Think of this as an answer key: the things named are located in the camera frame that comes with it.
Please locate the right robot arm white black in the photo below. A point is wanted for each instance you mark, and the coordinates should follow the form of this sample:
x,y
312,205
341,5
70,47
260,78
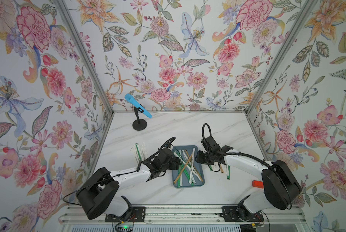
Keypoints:
x,y
280,186

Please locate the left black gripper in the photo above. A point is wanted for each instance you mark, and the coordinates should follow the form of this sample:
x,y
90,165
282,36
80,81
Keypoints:
x,y
175,162

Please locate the blue-grey storage tray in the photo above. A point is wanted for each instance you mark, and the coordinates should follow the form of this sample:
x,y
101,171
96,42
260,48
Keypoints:
x,y
183,152

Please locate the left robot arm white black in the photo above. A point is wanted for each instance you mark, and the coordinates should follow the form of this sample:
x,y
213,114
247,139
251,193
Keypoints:
x,y
98,195

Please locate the blue microphone on stand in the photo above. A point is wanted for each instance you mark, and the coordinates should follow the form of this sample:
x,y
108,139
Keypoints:
x,y
129,98

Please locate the green straw group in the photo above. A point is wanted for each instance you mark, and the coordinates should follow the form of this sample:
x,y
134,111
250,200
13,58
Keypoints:
x,y
140,158
228,172
184,179

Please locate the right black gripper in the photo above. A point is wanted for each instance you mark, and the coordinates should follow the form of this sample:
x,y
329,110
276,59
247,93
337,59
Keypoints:
x,y
198,157

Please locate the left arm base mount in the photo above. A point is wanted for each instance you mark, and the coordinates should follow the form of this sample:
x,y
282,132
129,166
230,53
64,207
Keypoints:
x,y
135,214

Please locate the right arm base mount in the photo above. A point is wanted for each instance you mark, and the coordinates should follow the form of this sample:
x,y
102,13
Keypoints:
x,y
238,214

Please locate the brown paper straw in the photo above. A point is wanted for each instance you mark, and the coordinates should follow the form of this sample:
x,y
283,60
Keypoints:
x,y
183,169

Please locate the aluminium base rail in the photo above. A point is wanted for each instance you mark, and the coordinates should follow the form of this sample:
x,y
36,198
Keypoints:
x,y
185,214

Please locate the black round microphone stand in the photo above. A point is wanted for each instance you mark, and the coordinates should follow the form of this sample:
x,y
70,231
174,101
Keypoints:
x,y
139,124

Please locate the red block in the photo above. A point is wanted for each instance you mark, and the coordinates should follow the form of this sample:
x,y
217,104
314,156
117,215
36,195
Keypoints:
x,y
257,184

